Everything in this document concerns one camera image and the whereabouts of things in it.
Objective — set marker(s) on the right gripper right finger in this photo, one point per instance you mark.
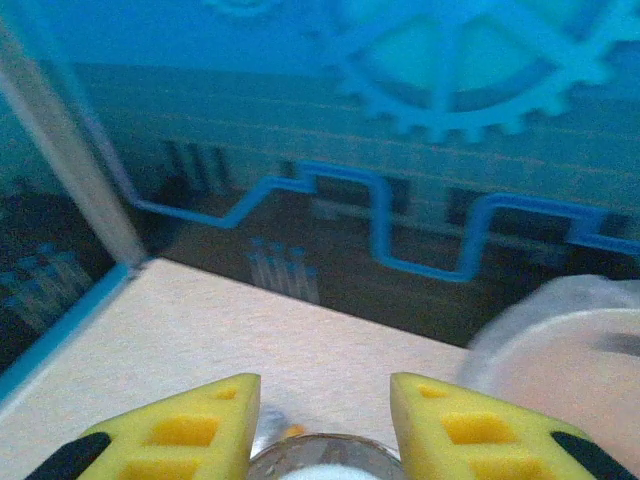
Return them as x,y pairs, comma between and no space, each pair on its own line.
475,430

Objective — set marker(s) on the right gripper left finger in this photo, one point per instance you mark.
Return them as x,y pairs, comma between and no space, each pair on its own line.
185,430

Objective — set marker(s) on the clear bottle white green cap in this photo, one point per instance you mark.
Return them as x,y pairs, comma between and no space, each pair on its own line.
325,450

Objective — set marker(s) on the white round plastic bin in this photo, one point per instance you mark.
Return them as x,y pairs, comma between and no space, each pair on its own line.
575,390

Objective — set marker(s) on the orange yellow label plastic bottle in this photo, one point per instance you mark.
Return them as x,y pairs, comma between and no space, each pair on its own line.
296,429

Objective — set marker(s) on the blue aluminium side rail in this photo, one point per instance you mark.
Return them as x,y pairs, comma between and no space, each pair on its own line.
60,325

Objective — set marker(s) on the aluminium frame post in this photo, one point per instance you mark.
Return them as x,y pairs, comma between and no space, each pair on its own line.
65,150

